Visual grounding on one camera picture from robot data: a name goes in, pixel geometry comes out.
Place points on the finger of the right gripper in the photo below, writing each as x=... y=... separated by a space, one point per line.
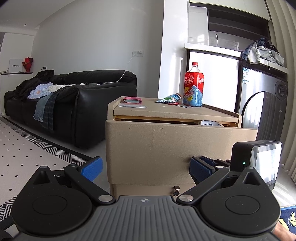
x=216 y=162

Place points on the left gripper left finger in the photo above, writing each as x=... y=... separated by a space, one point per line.
x=82 y=177

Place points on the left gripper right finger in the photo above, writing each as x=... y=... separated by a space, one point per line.
x=200 y=171

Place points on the clear packing tape roll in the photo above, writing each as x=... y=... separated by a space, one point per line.
x=210 y=123

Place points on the black leather sofa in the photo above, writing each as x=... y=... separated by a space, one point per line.
x=80 y=117

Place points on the patterned floor rug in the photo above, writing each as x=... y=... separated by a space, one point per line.
x=22 y=153

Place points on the red sauce packet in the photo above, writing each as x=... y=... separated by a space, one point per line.
x=173 y=103

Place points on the blue Dentaure snack pouch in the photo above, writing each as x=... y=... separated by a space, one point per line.
x=172 y=98

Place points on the silver washing machine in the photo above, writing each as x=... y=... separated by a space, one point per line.
x=262 y=100

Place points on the red iced tea bottle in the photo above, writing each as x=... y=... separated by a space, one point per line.
x=193 y=86

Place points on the white card on cabinet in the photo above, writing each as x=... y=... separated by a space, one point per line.
x=128 y=105

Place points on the white fridge cabinet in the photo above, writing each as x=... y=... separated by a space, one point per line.
x=220 y=68

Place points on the pink card wallet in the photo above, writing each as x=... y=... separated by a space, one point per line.
x=132 y=100

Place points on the clothes on sofa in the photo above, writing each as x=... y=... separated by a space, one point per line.
x=35 y=99

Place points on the pile of clothes on counter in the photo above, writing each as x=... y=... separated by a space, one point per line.
x=262 y=49

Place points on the red bouquet on shelf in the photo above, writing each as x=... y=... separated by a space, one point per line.
x=27 y=63

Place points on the white box on shelf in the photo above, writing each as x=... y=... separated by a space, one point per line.
x=15 y=66

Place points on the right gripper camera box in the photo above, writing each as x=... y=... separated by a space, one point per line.
x=262 y=155

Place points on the wall power socket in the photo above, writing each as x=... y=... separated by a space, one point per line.
x=137 y=54

